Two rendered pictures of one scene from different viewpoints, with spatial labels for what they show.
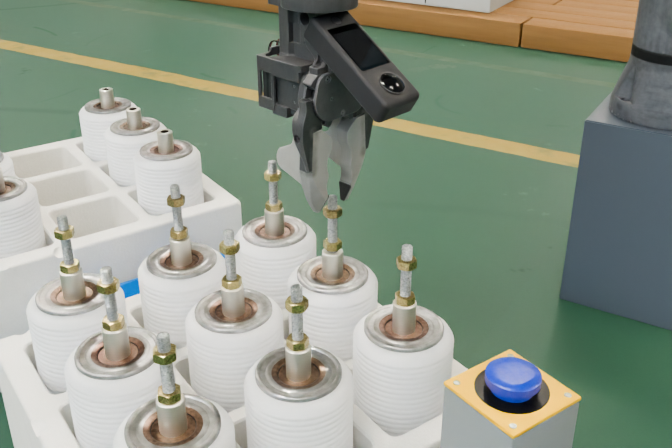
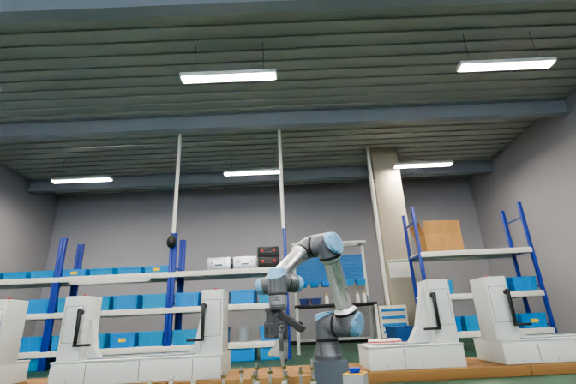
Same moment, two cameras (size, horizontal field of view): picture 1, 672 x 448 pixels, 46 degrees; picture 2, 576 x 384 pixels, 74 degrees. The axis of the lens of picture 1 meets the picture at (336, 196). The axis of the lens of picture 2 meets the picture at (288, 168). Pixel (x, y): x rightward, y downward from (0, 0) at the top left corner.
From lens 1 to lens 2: 111 cm
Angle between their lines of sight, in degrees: 57
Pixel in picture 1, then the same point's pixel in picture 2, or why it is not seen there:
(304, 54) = (276, 321)
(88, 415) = not seen: outside the picture
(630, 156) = (327, 370)
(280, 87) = (271, 331)
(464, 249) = not seen: outside the picture
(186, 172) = not seen: outside the picture
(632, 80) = (320, 349)
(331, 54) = (286, 318)
